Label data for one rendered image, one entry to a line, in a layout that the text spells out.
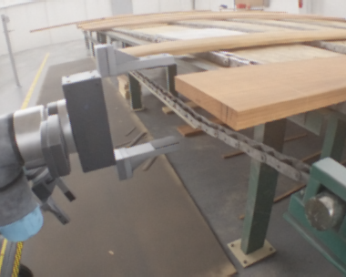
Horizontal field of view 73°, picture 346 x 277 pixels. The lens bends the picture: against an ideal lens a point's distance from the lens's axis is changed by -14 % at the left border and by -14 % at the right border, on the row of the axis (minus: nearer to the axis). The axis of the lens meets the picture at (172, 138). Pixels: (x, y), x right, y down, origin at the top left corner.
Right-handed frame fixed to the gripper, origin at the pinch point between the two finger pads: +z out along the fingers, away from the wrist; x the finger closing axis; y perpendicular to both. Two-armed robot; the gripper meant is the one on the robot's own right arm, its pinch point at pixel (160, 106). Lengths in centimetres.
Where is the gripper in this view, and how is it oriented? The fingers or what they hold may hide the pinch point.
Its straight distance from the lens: 39.7
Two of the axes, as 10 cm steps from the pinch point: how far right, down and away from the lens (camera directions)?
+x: 0.6, 8.8, 4.7
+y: -3.8, -4.1, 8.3
